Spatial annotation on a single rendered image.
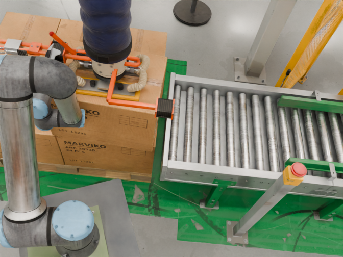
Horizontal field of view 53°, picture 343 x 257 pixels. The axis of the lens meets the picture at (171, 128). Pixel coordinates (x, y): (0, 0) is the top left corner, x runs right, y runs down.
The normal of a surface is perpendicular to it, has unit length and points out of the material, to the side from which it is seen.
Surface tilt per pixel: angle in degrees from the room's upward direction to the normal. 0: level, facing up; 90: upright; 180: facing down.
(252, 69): 90
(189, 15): 0
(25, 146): 65
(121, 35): 74
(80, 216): 9
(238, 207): 0
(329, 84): 0
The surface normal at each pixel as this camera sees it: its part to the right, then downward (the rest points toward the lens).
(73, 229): 0.25, -0.55
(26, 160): 0.67, 0.36
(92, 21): -0.40, 0.51
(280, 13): -0.08, 0.84
